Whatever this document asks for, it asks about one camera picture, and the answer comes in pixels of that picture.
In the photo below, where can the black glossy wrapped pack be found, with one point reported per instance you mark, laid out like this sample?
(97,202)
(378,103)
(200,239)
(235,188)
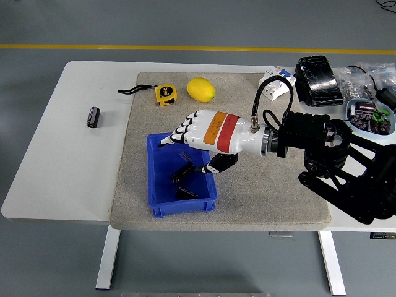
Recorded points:
(318,81)

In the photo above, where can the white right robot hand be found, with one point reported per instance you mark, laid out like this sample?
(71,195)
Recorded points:
(222,133)

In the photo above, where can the maroon capacitor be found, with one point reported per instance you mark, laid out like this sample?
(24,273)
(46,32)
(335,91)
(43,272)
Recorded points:
(385,127)
(362,115)
(365,106)
(360,124)
(373,126)

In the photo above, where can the clear bag of metal nuts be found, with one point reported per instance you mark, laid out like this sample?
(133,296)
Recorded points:
(351,86)

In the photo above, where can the blue plastic box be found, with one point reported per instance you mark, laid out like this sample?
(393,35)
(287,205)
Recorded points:
(164,185)

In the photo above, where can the light blue bowl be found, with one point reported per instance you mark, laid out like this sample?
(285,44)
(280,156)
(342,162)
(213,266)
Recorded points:
(351,107)

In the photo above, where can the white blue circuit breaker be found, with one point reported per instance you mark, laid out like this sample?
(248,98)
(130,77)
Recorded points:
(277,91)

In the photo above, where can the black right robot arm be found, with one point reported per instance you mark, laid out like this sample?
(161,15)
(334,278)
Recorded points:
(309,130)

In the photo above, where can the yellow lemon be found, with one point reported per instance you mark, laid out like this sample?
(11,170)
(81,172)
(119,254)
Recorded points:
(200,89)

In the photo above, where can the yellow floor tape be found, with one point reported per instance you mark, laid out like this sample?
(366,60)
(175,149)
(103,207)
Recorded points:
(185,48)

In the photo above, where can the grey-brown mat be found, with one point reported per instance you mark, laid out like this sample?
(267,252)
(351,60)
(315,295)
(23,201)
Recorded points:
(263,201)

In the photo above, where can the black socket box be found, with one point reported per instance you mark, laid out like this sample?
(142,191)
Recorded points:
(382,235)

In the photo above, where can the grey table control panel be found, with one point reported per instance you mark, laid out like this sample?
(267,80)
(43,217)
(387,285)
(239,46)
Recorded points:
(280,234)

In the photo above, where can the clear bag of small parts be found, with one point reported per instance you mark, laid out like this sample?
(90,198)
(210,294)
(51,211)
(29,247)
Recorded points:
(383,72)

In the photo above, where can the white table leg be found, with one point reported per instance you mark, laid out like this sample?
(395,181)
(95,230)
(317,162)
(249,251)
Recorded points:
(108,260)
(332,263)

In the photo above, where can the yellow tape measure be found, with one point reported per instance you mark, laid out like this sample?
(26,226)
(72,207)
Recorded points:
(166,94)

